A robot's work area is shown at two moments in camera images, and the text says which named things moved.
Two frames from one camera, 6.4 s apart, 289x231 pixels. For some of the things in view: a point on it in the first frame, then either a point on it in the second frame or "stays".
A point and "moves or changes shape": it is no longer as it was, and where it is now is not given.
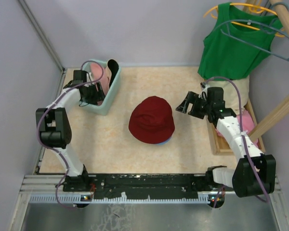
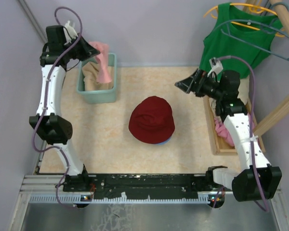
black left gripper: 99,95 -> 87,50
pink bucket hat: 100,73 -> 104,74
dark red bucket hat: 151,121 stays
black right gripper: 191,98 -> 194,83
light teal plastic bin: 102,109 moves or changes shape
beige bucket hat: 111,69 -> 90,73
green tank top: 241,37 stays
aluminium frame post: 40,31 stays
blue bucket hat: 164,142 stays
